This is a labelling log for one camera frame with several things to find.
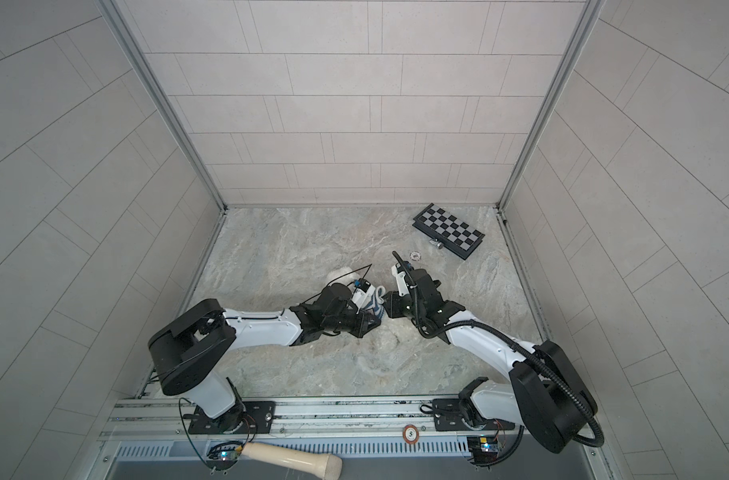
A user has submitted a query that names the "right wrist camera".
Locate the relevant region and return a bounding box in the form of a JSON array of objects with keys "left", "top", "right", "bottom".
[{"left": 391, "top": 264, "right": 410, "bottom": 297}]

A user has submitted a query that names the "left circuit board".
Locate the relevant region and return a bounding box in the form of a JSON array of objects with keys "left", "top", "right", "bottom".
[{"left": 206, "top": 441, "right": 244, "bottom": 471}]

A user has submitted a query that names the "black white checkerboard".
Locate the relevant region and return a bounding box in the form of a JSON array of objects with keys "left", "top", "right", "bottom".
[{"left": 413, "top": 203, "right": 485, "bottom": 260}]

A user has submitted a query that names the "aluminium mounting rail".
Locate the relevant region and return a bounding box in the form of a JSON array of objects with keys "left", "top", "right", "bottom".
[{"left": 108, "top": 392, "right": 600, "bottom": 445}]

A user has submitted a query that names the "beige cylindrical handle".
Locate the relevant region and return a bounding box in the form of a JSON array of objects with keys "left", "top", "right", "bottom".
[{"left": 242, "top": 443, "right": 342, "bottom": 480}]

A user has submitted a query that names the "red round sticker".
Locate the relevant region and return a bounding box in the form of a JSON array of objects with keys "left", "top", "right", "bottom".
[{"left": 402, "top": 424, "right": 420, "bottom": 445}]

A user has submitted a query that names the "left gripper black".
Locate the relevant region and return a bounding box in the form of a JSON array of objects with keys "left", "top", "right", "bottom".
[{"left": 320, "top": 309, "right": 385, "bottom": 342}]

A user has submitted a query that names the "black corrugated cable conduit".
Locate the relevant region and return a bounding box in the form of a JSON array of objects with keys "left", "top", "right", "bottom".
[{"left": 391, "top": 250, "right": 606, "bottom": 449}]

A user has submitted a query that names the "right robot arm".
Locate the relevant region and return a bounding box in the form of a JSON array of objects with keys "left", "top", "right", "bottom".
[{"left": 385, "top": 264, "right": 605, "bottom": 453}]

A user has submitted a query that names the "circuit board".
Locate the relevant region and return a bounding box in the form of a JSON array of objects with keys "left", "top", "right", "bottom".
[
  {"left": 206, "top": 441, "right": 244, "bottom": 471},
  {"left": 467, "top": 436, "right": 500, "bottom": 466}
]

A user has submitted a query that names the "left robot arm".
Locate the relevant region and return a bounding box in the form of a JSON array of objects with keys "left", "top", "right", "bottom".
[{"left": 148, "top": 283, "right": 382, "bottom": 433}]

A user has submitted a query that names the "right circuit board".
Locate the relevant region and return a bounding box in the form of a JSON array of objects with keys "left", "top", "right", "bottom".
[{"left": 467, "top": 436, "right": 500, "bottom": 466}]

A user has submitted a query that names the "white teddy bear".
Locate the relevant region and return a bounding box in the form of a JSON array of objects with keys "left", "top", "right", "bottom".
[{"left": 324, "top": 266, "right": 411, "bottom": 361}]

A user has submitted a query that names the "blue white striped sweater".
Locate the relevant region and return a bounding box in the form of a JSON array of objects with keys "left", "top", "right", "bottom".
[{"left": 362, "top": 285, "right": 387, "bottom": 319}]

